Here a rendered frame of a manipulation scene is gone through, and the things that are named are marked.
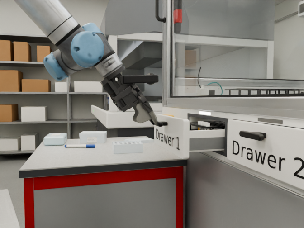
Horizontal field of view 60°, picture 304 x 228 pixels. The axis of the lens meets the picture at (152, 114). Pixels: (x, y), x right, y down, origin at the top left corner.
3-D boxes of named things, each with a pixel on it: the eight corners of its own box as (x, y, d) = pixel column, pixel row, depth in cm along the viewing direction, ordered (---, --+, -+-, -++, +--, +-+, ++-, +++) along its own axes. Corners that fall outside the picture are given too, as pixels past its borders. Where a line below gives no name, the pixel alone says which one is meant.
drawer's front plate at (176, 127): (183, 159, 73) (183, 120, 72) (154, 142, 101) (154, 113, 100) (189, 159, 73) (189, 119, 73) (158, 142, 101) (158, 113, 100)
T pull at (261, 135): (259, 141, 55) (259, 134, 54) (238, 136, 62) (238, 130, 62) (274, 140, 56) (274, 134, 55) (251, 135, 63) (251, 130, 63)
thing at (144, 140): (132, 144, 130) (132, 141, 130) (124, 142, 137) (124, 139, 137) (154, 142, 136) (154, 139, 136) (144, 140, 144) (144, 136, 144)
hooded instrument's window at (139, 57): (107, 111, 162) (107, 36, 160) (92, 104, 334) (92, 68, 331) (264, 109, 193) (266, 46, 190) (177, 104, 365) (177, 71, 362)
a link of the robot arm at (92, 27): (67, 39, 79) (89, 27, 83) (89, 70, 81) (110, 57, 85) (73, 29, 72) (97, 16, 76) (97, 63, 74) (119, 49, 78)
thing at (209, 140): (187, 152, 75) (187, 131, 74) (159, 139, 99) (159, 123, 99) (301, 145, 86) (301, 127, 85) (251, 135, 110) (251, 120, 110)
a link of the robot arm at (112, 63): (113, 54, 84) (117, 50, 76) (121, 67, 85) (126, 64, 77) (94, 68, 83) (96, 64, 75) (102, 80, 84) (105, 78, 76)
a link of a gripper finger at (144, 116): (145, 134, 83) (127, 110, 82) (159, 123, 84) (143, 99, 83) (146, 134, 80) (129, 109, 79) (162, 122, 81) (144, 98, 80)
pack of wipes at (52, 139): (64, 145, 127) (64, 136, 127) (43, 146, 125) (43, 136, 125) (67, 140, 142) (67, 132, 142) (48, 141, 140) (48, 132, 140)
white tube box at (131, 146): (113, 154, 108) (113, 144, 108) (111, 149, 116) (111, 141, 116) (143, 152, 110) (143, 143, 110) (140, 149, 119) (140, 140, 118)
